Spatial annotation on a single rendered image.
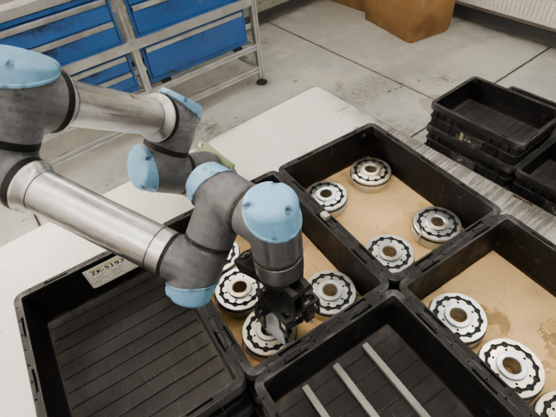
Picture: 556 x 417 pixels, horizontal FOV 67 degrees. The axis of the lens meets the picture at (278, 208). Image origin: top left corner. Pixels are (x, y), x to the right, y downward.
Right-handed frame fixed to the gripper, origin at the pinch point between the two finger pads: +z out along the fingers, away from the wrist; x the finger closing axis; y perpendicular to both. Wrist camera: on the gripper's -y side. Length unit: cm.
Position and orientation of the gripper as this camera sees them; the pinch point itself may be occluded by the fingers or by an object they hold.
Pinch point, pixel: (282, 321)
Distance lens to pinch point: 82.9
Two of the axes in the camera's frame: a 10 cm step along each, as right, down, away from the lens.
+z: 0.9, 6.8, 7.2
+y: 6.0, 5.4, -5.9
